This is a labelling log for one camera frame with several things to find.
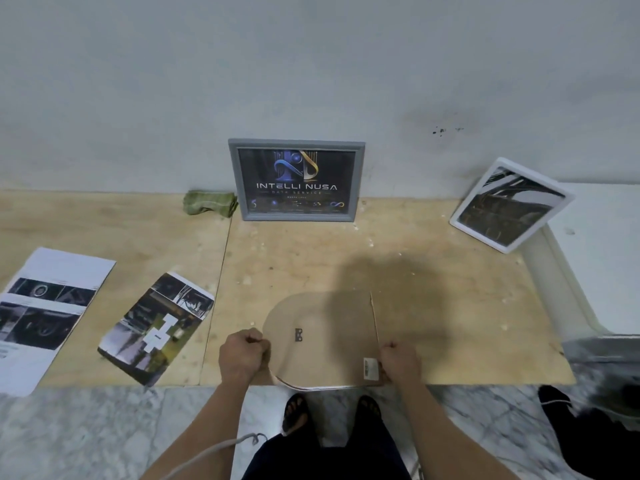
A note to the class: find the person's right hand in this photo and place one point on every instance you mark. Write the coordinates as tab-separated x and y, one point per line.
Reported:
402	363

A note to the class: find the person's left hand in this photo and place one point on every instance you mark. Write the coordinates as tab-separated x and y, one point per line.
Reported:
240	355

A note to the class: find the person's left fingers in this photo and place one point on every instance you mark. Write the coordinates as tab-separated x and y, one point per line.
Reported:
258	350

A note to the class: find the person's right fingers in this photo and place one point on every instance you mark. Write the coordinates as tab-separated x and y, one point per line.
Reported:
388	358

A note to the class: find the brown frame backing board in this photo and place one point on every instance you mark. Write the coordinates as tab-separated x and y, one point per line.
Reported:
325	339

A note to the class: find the person's left forearm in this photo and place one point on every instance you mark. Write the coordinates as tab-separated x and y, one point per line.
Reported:
202	434

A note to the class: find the person's right forearm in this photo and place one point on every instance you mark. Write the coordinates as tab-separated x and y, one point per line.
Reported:
445	434

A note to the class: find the black sandal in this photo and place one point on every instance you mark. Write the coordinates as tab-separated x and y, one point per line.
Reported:
294	412
368	408

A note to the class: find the plywood sheet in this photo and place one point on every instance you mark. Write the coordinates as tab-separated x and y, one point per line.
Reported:
450	294
135	234

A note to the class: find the dark photo collage print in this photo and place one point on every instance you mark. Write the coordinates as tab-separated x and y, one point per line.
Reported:
157	327

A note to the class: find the person's dark trousers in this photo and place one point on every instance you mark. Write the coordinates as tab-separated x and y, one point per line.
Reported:
330	457

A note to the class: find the green cloth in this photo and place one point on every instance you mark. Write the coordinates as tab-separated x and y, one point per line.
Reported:
209	203

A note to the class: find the white printed paper sheet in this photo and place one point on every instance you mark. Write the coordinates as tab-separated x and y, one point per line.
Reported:
42	319

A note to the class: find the white raised ledge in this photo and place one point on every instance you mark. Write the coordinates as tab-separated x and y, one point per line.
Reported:
595	259

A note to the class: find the grey frame with dark poster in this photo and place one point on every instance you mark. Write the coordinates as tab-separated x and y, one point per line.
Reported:
296	180

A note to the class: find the white frame with photo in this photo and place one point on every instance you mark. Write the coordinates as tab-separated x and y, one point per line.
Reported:
510	207

